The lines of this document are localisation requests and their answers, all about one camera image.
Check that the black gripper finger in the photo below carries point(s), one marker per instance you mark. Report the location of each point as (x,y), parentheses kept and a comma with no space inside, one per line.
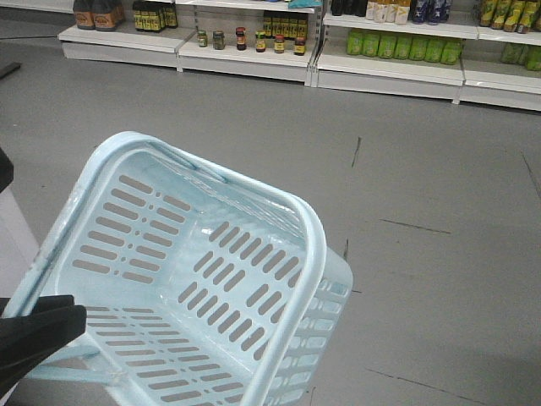
(25,344)
(51,316)

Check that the light blue plastic basket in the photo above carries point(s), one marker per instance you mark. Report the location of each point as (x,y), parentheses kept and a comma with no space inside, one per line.
(202,286)

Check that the white supermarket shelf unit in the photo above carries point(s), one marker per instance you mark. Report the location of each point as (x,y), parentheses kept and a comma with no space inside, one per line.
(204,41)

